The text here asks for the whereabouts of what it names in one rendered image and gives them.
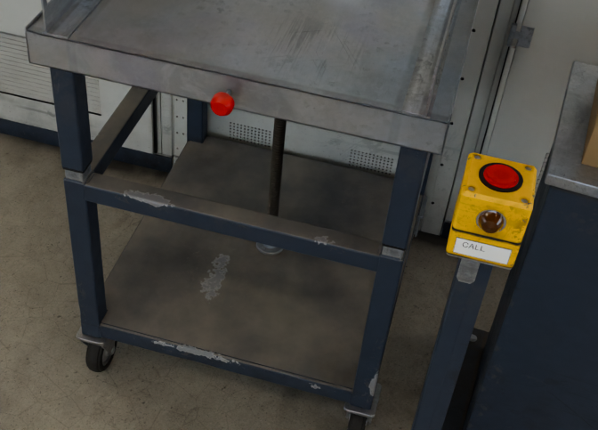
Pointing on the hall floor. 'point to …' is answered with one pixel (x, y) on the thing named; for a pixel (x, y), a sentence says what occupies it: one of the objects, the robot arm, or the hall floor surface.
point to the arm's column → (545, 325)
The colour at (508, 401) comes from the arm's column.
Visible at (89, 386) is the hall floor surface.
